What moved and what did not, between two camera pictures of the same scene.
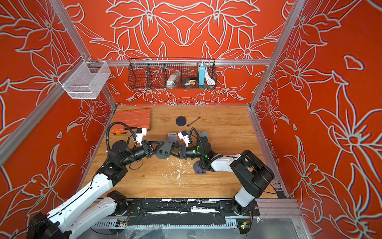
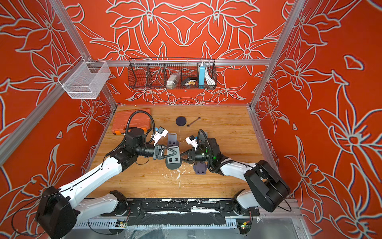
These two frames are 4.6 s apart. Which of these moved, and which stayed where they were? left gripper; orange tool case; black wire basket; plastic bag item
Moved: left gripper
Stayed: orange tool case; plastic bag item; black wire basket
